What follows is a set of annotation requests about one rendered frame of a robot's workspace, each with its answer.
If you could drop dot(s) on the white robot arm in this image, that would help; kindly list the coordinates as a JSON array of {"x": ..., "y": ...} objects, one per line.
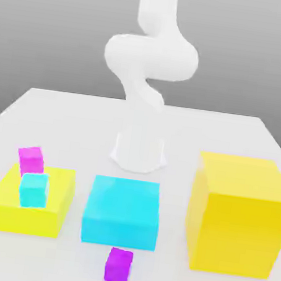
[{"x": 151, "y": 57}]

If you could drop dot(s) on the small magenta cube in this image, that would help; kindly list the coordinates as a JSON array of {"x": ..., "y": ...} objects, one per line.
[{"x": 30, "y": 159}]

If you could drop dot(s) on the small cyan cube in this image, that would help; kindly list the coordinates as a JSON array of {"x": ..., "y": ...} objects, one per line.
[{"x": 33, "y": 190}]

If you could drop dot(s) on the small purple cube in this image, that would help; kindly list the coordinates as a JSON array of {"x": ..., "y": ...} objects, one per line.
[{"x": 117, "y": 266}]

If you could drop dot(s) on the large cyan box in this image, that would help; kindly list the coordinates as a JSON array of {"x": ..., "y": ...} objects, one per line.
[{"x": 121, "y": 212}]

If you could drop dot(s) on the large golden yellow box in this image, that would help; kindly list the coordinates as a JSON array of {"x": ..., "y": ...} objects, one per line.
[{"x": 238, "y": 233}]

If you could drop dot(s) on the large lemon yellow box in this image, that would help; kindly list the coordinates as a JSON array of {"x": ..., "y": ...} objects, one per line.
[{"x": 25, "y": 217}]

